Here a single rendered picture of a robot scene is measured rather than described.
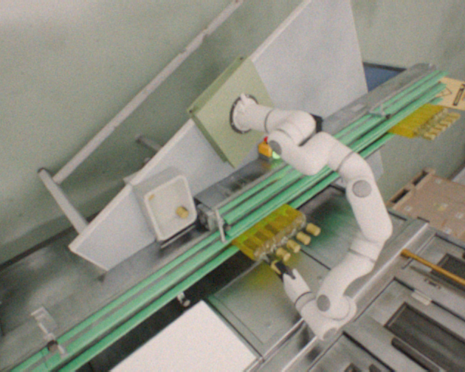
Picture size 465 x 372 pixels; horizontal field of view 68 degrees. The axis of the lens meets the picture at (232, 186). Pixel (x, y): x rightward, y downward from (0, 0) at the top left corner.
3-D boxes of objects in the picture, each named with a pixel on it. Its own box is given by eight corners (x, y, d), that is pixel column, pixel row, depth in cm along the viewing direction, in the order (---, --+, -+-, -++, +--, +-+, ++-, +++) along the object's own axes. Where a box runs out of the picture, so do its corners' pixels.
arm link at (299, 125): (286, 124, 130) (321, 133, 119) (263, 144, 125) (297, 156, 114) (280, 102, 124) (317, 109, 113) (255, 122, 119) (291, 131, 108)
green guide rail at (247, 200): (215, 213, 137) (228, 223, 131) (215, 212, 136) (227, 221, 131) (435, 71, 215) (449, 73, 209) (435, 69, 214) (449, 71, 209)
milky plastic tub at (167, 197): (150, 232, 136) (161, 243, 130) (131, 187, 123) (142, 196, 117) (186, 209, 144) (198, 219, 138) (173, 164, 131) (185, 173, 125)
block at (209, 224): (199, 224, 143) (209, 232, 138) (194, 207, 138) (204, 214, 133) (206, 219, 145) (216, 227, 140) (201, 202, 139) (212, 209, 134)
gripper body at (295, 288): (316, 307, 117) (297, 283, 126) (316, 288, 111) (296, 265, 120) (297, 317, 115) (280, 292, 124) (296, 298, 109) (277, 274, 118)
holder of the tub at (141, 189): (153, 240, 139) (163, 250, 134) (131, 186, 123) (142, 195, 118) (188, 218, 147) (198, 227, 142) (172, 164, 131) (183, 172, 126)
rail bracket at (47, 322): (42, 323, 117) (62, 373, 102) (17, 293, 107) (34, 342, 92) (56, 314, 119) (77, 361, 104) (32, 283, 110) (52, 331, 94)
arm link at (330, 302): (357, 252, 111) (330, 312, 110) (335, 242, 103) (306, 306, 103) (381, 263, 104) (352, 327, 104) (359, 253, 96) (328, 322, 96)
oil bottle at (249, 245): (224, 238, 147) (258, 265, 132) (222, 229, 143) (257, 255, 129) (234, 231, 149) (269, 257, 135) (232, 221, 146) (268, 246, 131)
